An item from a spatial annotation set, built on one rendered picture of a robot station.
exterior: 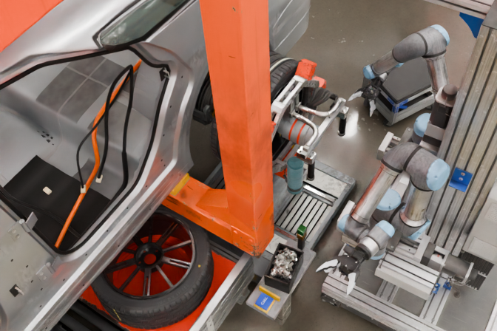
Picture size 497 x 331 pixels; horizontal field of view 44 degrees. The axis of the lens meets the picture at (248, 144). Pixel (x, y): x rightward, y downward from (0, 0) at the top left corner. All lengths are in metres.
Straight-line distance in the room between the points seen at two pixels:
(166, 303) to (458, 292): 1.55
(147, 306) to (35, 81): 1.34
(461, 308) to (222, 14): 2.25
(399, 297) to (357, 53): 2.09
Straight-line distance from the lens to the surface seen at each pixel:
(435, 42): 3.06
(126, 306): 3.24
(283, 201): 3.82
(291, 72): 3.17
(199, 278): 3.24
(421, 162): 2.46
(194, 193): 3.28
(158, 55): 2.65
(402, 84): 4.25
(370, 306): 3.50
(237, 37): 1.99
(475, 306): 3.63
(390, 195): 2.85
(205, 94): 3.31
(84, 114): 3.30
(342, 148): 4.28
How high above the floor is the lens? 3.42
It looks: 53 degrees down
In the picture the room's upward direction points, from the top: 4 degrees counter-clockwise
